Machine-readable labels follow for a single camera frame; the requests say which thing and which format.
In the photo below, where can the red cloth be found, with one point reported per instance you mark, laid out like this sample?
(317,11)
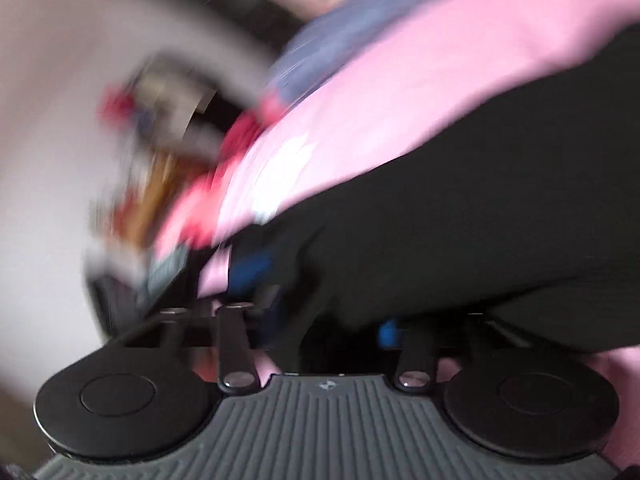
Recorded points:
(220,180)

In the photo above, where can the wooden chair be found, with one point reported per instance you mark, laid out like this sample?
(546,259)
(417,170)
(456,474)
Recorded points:
(150,200)

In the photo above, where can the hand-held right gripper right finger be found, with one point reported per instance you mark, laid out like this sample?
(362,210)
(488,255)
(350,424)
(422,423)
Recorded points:
(387,335)

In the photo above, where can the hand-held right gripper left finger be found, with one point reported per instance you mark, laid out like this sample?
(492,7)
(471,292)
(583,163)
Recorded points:
(270,322)

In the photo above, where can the blue plaid quilt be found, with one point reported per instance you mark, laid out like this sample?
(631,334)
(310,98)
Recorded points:
(330,45)

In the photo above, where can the pink floral bed sheet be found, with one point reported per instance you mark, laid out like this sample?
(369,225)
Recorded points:
(400,85)

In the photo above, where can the black pants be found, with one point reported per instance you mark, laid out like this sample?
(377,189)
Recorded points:
(475,200)

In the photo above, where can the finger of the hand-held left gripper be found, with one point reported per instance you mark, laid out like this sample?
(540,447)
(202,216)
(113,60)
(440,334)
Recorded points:
(250,270)

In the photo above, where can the hanging red garment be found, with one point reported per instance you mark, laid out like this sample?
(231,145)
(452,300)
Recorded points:
(117,102)

